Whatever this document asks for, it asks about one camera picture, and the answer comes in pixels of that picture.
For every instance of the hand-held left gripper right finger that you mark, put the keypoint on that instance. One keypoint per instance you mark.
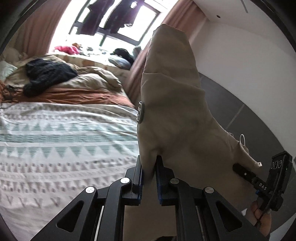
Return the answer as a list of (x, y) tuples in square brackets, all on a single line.
[(158, 185)]

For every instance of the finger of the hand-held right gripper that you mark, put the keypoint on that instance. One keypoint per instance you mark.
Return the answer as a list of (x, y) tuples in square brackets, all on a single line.
[(244, 173)]

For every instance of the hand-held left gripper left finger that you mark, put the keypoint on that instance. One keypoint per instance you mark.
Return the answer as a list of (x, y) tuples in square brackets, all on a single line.
[(139, 185)]

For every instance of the beige coat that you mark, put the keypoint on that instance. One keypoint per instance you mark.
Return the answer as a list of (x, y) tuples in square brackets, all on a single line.
[(175, 104)]

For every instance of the person's right hand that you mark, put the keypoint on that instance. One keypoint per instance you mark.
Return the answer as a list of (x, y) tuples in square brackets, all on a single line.
[(263, 220)]

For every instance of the white patterned blanket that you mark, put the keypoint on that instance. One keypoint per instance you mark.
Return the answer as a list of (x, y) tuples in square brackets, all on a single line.
[(57, 143)]

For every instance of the beige duvet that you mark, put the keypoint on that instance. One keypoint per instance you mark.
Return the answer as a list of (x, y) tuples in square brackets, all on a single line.
[(97, 78)]

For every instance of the dark cushions on windowsill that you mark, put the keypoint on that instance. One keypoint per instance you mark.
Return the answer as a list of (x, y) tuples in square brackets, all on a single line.
[(122, 52)]

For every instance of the grey cushion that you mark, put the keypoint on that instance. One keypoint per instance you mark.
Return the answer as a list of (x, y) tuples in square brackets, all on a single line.
[(137, 50)]

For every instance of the black knitted sweater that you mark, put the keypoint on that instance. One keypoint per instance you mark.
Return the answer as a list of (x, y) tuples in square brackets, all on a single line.
[(48, 71)]

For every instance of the pink cloth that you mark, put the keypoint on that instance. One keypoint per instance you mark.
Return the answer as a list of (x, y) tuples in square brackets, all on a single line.
[(67, 49)]

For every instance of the dark framed window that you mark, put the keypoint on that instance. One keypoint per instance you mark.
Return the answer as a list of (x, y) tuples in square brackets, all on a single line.
[(143, 20)]

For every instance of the ceiling air vent slot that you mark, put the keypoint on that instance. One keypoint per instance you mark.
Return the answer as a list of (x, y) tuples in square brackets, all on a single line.
[(244, 5)]

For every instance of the light green pillow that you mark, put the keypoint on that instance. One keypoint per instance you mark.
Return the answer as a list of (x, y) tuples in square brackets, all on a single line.
[(7, 69)]

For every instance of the beige plush toy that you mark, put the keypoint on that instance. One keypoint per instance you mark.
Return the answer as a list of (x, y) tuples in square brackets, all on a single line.
[(11, 54)]

